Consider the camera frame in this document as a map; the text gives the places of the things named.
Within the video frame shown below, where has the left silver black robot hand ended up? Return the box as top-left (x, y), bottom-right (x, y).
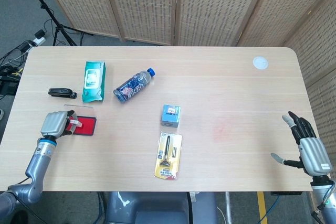
top-left (39, 110), bottom-right (82, 140)

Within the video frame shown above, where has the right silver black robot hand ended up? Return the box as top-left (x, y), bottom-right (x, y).
top-left (271, 111), bottom-right (332, 177)

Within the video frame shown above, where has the red ink pad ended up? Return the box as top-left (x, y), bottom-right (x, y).
top-left (64, 104), bottom-right (98, 137)

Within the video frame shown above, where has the black stapler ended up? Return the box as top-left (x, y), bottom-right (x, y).
top-left (48, 88), bottom-right (78, 100)

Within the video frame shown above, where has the green wet wipes pack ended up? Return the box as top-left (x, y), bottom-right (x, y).
top-left (81, 61), bottom-right (107, 103)

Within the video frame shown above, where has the white power strip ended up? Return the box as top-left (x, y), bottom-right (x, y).
top-left (31, 30), bottom-right (47, 46)

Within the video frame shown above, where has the blue-capped drink bottle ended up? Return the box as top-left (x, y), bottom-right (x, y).
top-left (113, 68), bottom-right (156, 103)

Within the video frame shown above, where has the metal table leg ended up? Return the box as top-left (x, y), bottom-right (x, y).
top-left (224, 191), bottom-right (234, 224)

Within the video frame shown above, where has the black tripod stand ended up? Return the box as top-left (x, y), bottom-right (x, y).
top-left (19, 0), bottom-right (93, 47)

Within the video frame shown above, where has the blue speaker box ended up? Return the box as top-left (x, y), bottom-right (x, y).
top-left (160, 104), bottom-right (182, 129)

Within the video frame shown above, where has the yellow razor blister pack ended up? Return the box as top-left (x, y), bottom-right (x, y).
top-left (154, 132), bottom-right (183, 180)

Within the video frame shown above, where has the black cable bundle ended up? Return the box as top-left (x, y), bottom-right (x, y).
top-left (0, 39), bottom-right (35, 96)

